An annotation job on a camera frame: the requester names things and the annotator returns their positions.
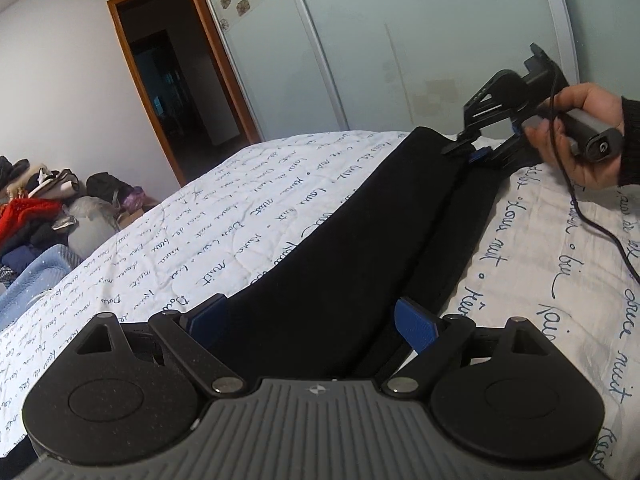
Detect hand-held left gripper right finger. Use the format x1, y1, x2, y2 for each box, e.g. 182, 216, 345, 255
381, 297, 558, 400

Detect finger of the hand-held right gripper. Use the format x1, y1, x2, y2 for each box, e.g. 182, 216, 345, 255
470, 127, 543, 168
442, 71, 531, 155

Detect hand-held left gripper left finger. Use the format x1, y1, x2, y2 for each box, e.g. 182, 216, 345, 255
65, 294, 246, 397

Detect black pants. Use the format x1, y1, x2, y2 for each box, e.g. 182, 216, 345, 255
207, 127, 543, 385

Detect person's right forearm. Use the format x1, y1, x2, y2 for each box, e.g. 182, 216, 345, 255
618, 94, 640, 189

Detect person's right hand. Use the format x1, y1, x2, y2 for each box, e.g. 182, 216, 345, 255
527, 83, 626, 189

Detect white printed bedspread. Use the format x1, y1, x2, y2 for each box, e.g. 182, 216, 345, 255
0, 130, 640, 480

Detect plain frosted wardrobe door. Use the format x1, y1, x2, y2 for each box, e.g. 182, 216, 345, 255
289, 0, 582, 142

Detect purple cloth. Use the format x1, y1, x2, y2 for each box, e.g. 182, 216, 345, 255
122, 185, 147, 212

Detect grey cloth bag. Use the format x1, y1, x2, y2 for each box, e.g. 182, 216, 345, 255
64, 196, 122, 257

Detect black bag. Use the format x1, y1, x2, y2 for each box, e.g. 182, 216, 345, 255
86, 172, 134, 202

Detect red knit sweater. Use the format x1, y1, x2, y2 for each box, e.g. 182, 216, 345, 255
0, 197, 64, 244

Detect pile of mixed clothes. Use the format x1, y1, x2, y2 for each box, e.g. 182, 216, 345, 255
0, 155, 86, 281

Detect black cable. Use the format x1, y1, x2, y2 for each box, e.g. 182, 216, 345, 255
547, 75, 640, 283

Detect wooden door frame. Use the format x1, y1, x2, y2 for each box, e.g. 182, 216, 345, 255
106, 0, 264, 187

